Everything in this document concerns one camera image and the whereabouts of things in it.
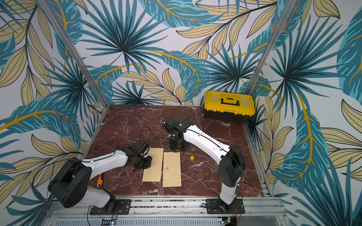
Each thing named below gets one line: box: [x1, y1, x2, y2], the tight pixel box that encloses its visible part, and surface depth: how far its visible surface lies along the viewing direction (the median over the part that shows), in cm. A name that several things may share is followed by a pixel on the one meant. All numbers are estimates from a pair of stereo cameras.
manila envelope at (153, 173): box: [141, 147, 165, 182], surface depth 87 cm
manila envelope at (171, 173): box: [162, 152, 182, 188], surface depth 88 cm
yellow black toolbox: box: [203, 90, 256, 124], surface depth 102 cm
